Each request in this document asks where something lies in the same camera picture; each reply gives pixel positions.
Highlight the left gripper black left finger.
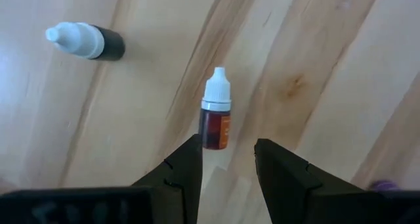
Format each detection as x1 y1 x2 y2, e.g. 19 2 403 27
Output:
131 133 203 224

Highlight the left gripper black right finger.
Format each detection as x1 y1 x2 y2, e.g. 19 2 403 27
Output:
255 138 369 224

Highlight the small red label dropper bottle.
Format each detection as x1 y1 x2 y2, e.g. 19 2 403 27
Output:
198 66 232 150

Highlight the small dark dropper bottle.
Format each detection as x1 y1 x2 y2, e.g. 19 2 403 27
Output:
45 21 126 62

